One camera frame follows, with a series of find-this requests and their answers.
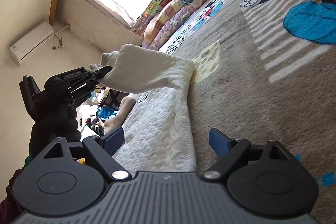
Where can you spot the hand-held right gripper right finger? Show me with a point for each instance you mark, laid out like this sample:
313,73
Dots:
220,142

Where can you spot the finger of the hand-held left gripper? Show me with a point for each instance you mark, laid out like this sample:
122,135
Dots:
101,72
81,91

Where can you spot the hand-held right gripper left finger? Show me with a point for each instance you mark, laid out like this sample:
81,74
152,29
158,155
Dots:
113,141

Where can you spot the white quilted garment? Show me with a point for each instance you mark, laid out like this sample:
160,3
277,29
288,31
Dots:
157,119

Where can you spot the person's left hand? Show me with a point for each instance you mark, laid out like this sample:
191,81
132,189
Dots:
55,124

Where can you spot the blue bag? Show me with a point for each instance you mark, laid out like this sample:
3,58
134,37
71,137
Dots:
106,111

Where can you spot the beige folded garment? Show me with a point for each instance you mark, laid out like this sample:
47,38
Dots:
123,111

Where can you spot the white air conditioner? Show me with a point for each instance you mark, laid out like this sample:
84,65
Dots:
31,43

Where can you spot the grey cartoon printed blanket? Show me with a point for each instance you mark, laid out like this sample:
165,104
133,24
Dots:
262,108

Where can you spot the yellow printed pillow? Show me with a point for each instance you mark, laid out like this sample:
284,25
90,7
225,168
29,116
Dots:
162,19

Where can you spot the pink floral quilt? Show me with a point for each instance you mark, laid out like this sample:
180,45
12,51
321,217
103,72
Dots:
181,20

